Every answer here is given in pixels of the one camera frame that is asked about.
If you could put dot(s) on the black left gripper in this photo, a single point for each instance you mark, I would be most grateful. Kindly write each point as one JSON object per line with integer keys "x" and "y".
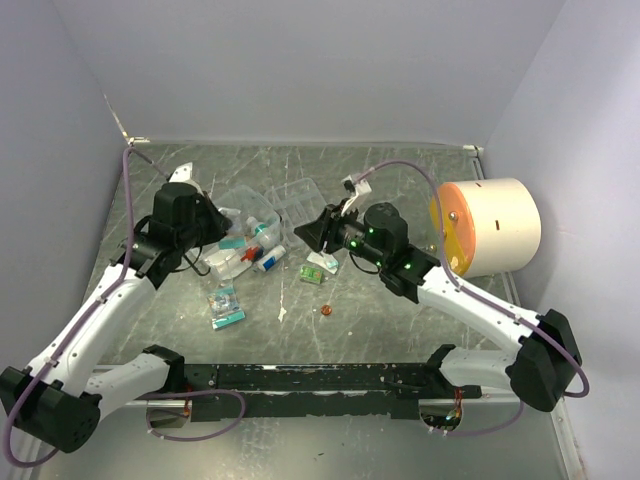
{"x": 220, "y": 223}

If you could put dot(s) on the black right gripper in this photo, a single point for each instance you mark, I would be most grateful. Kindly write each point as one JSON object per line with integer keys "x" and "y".
{"x": 317, "y": 233}

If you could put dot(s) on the clear bandage bag teal header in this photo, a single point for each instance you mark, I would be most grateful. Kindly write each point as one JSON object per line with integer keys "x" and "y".
{"x": 234, "y": 243}

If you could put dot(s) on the clear plastic medicine box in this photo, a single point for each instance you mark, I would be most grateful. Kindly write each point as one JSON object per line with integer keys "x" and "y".
{"x": 238, "y": 204}

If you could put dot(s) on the brown syrup bottle orange cap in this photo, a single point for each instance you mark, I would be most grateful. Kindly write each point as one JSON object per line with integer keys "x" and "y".
{"x": 252, "y": 254}

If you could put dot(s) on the white gauze dressing packet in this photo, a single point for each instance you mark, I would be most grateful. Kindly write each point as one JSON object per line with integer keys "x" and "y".
{"x": 227, "y": 263}

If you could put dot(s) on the white plastic medicine bottle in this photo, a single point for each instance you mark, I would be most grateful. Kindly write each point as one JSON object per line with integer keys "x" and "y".
{"x": 263, "y": 234}

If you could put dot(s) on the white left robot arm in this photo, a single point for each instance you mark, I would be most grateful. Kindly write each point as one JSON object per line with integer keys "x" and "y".
{"x": 57, "y": 398}

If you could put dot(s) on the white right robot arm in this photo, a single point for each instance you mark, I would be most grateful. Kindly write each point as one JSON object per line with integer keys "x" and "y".
{"x": 538, "y": 356}

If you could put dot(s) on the white swab packet lower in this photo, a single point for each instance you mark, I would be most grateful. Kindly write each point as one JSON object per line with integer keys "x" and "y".
{"x": 316, "y": 259}

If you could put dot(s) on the white teal swab packet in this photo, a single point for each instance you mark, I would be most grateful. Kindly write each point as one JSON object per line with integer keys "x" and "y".
{"x": 329, "y": 262}

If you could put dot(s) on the clear divider tray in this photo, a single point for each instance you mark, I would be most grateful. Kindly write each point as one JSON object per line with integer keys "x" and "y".
{"x": 297, "y": 203}

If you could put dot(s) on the green ointment sachet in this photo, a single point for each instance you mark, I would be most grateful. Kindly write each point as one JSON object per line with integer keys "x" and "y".
{"x": 311, "y": 275}

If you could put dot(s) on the round pastel drawer cabinet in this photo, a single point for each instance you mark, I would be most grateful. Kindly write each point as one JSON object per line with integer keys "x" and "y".
{"x": 490, "y": 226}

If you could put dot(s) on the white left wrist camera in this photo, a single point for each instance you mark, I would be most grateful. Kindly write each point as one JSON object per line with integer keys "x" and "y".
{"x": 184, "y": 174}

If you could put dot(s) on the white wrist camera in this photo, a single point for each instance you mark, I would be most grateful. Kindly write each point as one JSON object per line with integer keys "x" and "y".
{"x": 358, "y": 189}
{"x": 184, "y": 174}

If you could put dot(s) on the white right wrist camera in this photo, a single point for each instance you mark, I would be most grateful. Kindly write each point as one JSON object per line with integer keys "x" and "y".
{"x": 358, "y": 189}

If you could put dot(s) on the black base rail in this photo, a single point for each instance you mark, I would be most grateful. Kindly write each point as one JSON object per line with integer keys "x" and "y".
{"x": 224, "y": 391}

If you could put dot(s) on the aluminium frame rail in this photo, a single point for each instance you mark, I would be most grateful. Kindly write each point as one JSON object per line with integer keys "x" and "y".
{"x": 539, "y": 384}

